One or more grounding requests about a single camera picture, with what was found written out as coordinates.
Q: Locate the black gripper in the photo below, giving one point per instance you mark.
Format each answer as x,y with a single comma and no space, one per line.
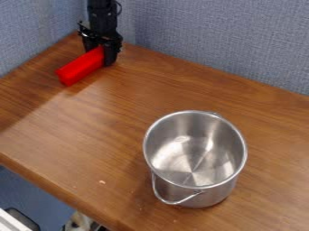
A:
99,30

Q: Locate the red rectangular block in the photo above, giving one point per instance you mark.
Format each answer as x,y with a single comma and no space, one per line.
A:
78,69

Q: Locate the black bag with strap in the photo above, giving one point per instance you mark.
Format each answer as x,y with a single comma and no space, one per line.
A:
15,221

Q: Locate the white patterned object under table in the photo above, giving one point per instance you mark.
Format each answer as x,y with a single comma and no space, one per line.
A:
82,223

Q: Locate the stainless steel pot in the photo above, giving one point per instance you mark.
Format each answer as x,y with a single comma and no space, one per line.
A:
196,153

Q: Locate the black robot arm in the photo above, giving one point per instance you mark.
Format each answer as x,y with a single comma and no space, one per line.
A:
103,6

